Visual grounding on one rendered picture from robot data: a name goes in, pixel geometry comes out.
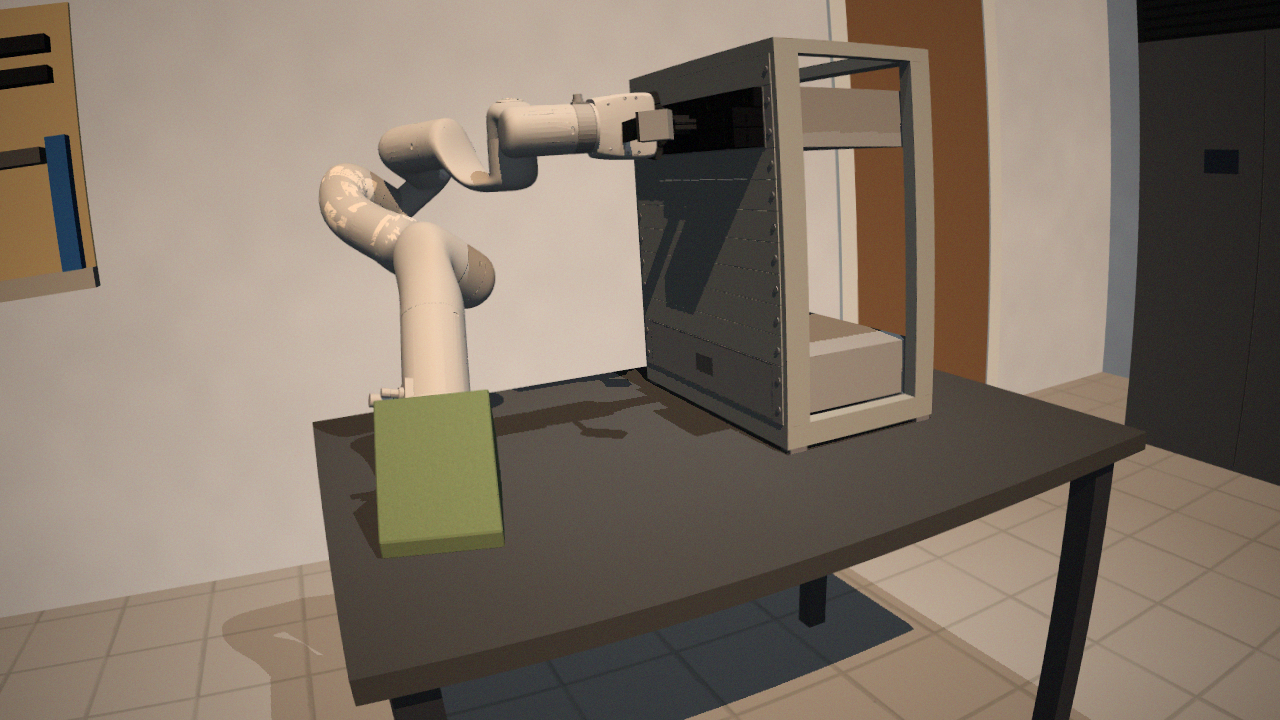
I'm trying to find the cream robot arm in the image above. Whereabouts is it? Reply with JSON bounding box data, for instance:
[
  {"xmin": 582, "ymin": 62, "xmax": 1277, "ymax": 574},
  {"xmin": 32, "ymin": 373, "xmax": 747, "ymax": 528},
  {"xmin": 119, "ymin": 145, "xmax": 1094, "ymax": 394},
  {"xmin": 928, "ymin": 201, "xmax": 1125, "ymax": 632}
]
[{"xmin": 319, "ymin": 94, "xmax": 596, "ymax": 407}]

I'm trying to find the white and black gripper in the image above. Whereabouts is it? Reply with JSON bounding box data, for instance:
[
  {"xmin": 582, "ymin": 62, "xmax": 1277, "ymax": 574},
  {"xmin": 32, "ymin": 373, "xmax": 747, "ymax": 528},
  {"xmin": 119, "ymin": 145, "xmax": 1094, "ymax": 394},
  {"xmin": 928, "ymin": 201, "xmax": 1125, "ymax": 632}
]
[{"xmin": 586, "ymin": 91, "xmax": 698, "ymax": 160}]

